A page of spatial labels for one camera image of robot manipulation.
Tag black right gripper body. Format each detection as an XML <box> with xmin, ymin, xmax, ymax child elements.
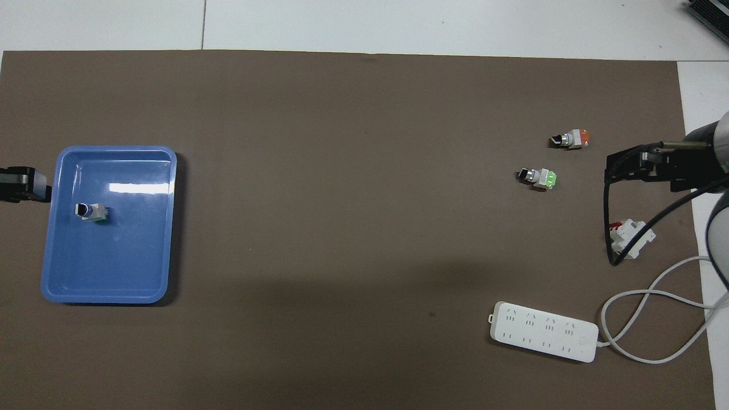
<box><xmin>655</xmin><ymin>120</ymin><xmax>729</xmax><ymax>192</ymax></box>

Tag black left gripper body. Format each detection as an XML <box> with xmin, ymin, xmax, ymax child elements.
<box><xmin>0</xmin><ymin>167</ymin><xmax>18</xmax><ymax>204</ymax></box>

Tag green selector switch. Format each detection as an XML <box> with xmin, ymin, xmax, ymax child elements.
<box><xmin>517</xmin><ymin>167</ymin><xmax>558</xmax><ymax>190</ymax></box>
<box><xmin>74</xmin><ymin>202</ymin><xmax>109</xmax><ymax>223</ymax></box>

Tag white circuit breaker red lever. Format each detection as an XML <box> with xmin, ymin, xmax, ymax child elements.
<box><xmin>608</xmin><ymin>219</ymin><xmax>657</xmax><ymax>260</ymax></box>

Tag blue plastic tray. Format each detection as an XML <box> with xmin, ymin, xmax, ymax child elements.
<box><xmin>40</xmin><ymin>145</ymin><xmax>178</xmax><ymax>305</ymax></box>

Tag grey ribbed metal device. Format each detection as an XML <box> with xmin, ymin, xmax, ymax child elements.
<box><xmin>682</xmin><ymin>0</ymin><xmax>729</xmax><ymax>29</ymax></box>

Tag white power strip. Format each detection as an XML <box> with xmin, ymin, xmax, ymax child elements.
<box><xmin>489</xmin><ymin>301</ymin><xmax>600</xmax><ymax>363</ymax></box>

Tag brown table mat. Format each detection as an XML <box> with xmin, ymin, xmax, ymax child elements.
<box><xmin>0</xmin><ymin>50</ymin><xmax>717</xmax><ymax>410</ymax></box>

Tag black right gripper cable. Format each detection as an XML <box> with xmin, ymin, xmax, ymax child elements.
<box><xmin>603</xmin><ymin>142</ymin><xmax>729</xmax><ymax>268</ymax></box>

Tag orange selector switch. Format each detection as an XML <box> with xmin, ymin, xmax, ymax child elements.
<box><xmin>550</xmin><ymin>129</ymin><xmax>591</xmax><ymax>150</ymax></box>

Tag white power strip cable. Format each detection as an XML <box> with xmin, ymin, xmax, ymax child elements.
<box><xmin>597</xmin><ymin>256</ymin><xmax>729</xmax><ymax>365</ymax></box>

